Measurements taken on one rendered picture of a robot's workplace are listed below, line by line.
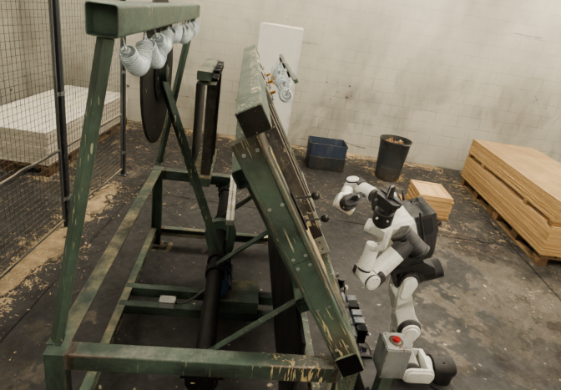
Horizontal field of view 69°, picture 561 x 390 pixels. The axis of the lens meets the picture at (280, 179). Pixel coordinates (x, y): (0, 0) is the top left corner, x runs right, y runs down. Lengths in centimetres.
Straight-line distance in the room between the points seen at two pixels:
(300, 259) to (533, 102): 711
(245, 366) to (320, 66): 590
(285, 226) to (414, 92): 621
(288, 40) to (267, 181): 445
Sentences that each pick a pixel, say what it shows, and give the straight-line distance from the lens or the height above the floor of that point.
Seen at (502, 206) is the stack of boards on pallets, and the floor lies 26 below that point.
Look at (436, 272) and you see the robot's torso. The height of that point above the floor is 103.
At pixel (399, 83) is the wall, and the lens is 750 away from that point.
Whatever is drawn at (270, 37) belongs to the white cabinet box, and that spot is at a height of 188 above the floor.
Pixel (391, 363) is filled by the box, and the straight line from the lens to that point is 212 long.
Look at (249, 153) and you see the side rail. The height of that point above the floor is 178.
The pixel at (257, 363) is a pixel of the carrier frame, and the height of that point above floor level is 79.
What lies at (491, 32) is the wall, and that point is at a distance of 787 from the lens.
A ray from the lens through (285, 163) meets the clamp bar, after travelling 232.
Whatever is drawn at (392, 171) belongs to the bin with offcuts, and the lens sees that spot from 670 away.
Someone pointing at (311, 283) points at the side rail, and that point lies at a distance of 173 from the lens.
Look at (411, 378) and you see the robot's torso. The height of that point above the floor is 27.
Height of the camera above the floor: 226
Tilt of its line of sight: 22 degrees down
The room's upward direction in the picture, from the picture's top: 9 degrees clockwise
